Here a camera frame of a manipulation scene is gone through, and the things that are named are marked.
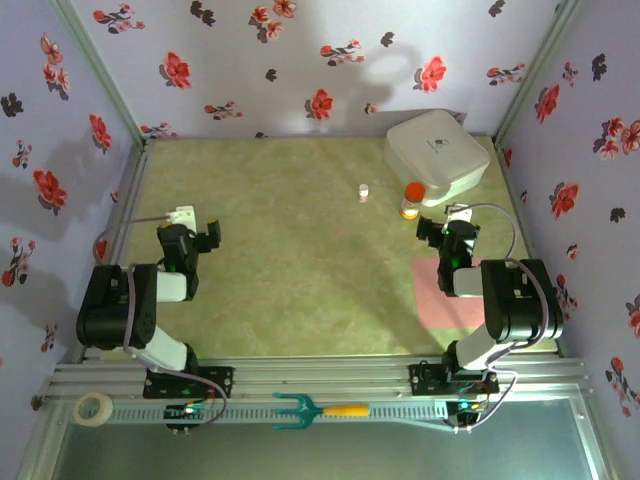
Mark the pink cloth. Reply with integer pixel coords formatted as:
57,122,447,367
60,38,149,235
410,257,489,330

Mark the orange cap pill bottle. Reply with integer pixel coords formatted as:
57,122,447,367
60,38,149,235
399,182,427,220

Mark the white plastic lidded box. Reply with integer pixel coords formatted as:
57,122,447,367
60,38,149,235
383,109,492,209

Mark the white tape roll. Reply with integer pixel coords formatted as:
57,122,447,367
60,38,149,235
73,392,114,428

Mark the grey metal panel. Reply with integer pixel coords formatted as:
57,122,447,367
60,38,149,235
19,399,619,480

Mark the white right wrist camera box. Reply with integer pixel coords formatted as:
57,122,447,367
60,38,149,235
446,203,474,226

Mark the grey left arm cable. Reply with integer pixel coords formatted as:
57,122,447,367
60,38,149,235
93,213,226,432

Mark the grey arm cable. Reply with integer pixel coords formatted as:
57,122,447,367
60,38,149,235
448,202,554,434
93,213,226,432

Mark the grey right arm cable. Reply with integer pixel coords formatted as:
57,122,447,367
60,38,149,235
448,202,554,434

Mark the aluminium side rail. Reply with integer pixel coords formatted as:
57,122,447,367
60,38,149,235
492,139,570,359
74,139,156,364

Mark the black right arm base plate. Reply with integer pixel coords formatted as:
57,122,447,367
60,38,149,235
408,363,501,397

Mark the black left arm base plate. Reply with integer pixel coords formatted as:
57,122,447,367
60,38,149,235
143,365,235,400

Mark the aluminium mounting rail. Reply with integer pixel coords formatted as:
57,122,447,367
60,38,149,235
42,357,596,401

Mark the grey slotted cable duct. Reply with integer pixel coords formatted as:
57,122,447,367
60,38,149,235
107,402,451,426

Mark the teal fork with yellow handle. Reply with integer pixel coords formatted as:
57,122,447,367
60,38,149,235
272,392,371,432

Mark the aluminium frame post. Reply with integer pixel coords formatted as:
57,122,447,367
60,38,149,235
47,0,156,151
492,0,587,149

